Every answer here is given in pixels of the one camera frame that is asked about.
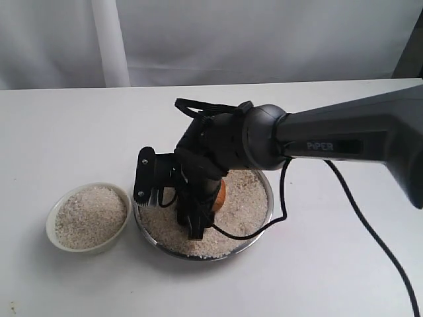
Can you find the round metal tray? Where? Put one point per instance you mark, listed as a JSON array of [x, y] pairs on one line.
[[269, 204]]

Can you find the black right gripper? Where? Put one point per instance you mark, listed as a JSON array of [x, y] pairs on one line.
[[209, 148]]

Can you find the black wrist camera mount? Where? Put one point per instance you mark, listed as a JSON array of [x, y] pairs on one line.
[[154, 173]]

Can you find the white backdrop curtain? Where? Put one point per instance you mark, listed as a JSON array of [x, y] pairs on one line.
[[87, 44]]

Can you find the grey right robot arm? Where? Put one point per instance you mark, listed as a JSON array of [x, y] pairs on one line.
[[385, 128]]

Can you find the cream ceramic bowl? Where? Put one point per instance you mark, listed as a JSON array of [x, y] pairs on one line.
[[50, 223]]

